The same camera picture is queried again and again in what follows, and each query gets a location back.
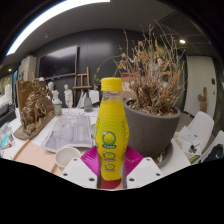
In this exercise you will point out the white cabinet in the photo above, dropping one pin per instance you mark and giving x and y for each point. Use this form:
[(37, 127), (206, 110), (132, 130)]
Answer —
[(26, 68)]

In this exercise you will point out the dark spray bottle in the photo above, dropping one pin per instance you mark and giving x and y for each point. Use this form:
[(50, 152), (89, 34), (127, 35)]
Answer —
[(88, 105)]

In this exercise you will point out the long ceiling light strip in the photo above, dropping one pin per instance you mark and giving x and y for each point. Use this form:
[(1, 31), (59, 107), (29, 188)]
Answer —
[(43, 18)]

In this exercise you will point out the light wooden board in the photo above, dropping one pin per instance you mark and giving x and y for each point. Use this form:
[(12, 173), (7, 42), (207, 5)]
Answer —
[(33, 155)]

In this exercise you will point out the black wall screen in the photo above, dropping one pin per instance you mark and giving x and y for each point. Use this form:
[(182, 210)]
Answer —
[(58, 61)]

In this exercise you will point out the round ceiling spotlight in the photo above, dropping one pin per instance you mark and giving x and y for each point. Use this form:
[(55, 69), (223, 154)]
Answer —
[(182, 41)]

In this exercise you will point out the bronze relief sculpture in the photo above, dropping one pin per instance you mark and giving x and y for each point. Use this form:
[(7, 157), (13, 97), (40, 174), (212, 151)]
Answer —
[(35, 110)]

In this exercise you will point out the papers on chair seat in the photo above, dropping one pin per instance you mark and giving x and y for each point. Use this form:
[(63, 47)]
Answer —
[(186, 136)]

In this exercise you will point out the small round grey tin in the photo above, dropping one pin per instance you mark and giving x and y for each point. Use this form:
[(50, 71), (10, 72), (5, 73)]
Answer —
[(93, 130)]

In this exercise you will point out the yellow drink bottle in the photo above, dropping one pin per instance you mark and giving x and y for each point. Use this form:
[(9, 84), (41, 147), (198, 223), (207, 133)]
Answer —
[(111, 133)]

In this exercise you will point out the white chair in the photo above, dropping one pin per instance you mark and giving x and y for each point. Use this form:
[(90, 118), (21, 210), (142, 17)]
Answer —
[(95, 96), (203, 125), (213, 138)]

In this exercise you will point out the colourful stack of books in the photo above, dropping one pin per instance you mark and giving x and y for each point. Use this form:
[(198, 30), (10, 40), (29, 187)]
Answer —
[(6, 136)]

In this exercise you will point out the cream dotted mug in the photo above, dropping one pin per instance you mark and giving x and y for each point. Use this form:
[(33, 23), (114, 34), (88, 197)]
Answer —
[(66, 156)]

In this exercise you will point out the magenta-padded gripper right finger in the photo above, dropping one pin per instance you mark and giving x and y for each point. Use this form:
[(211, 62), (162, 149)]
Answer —
[(136, 166)]

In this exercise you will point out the grey printed newspaper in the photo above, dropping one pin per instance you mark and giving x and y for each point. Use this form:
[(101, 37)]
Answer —
[(70, 131)]

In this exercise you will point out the wooden figure carving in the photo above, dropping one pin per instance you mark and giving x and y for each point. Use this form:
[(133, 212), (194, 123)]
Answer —
[(202, 100)]

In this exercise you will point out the wooden easel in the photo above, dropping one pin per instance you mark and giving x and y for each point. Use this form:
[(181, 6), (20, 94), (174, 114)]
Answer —
[(81, 87)]

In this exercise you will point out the black backpack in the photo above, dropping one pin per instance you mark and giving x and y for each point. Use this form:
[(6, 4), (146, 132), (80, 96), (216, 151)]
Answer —
[(216, 153)]

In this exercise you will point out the dried plant in grey pot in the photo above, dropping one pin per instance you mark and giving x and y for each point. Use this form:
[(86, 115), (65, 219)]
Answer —
[(150, 130)]

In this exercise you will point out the grey plant saucer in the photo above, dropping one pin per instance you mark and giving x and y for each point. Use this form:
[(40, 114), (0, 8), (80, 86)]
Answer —
[(168, 155)]

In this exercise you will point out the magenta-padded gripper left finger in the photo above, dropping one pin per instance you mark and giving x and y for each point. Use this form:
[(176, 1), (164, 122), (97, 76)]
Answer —
[(87, 166)]

